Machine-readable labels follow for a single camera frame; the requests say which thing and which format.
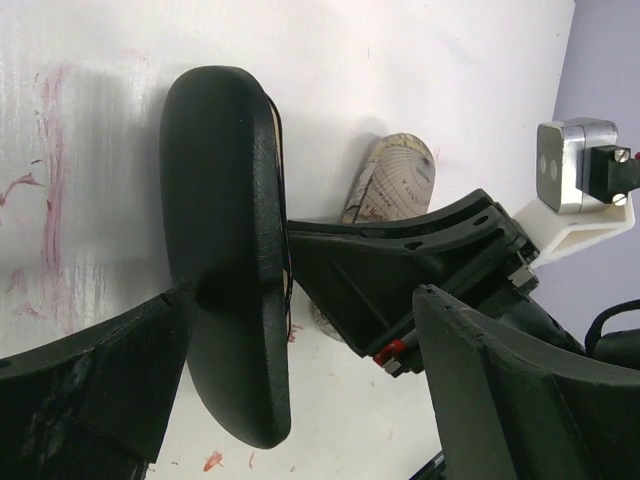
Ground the black glasses case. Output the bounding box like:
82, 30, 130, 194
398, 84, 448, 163
159, 66, 291, 449

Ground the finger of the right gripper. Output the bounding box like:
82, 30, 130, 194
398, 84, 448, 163
288, 220, 422, 357
344, 187, 506, 261

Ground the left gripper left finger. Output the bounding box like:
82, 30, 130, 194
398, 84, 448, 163
1, 285, 195, 479

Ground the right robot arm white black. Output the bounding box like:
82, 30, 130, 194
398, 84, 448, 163
287, 189, 639, 377

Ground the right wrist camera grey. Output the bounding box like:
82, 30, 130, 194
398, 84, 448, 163
536, 117, 635, 215

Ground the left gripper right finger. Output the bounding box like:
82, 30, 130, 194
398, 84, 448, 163
413, 286, 639, 479

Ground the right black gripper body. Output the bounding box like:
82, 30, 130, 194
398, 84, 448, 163
370, 210, 585, 377

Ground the marbled glasses case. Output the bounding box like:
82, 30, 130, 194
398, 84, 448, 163
311, 131, 436, 344

